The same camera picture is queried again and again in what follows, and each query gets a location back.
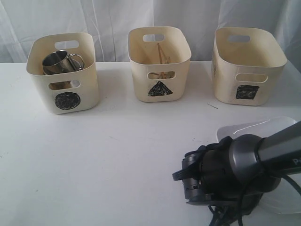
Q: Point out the stainless steel mug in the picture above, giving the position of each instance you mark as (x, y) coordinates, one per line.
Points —
(62, 62)

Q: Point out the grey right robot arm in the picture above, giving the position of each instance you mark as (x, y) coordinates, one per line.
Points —
(279, 155)

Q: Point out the cream bin with triangle mark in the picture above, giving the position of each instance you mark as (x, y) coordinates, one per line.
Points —
(155, 82)

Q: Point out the stainless steel bowl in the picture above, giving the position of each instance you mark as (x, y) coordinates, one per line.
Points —
(48, 71)

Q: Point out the cream bin with circle mark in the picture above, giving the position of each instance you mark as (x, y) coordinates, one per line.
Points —
(55, 90)

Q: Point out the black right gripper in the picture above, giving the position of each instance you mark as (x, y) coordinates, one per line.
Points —
(224, 174)

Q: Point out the white backdrop curtain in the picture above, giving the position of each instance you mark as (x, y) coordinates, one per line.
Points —
(110, 21)

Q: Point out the wooden chopstick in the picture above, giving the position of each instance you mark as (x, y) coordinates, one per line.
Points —
(159, 53)
(163, 56)

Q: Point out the cream bin with square mark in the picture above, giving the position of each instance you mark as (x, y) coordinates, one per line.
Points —
(246, 64)

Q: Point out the white square ceramic plate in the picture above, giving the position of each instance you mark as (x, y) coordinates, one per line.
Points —
(284, 199)

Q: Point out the white ceramic bowl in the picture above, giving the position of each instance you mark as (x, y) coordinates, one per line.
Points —
(74, 83)

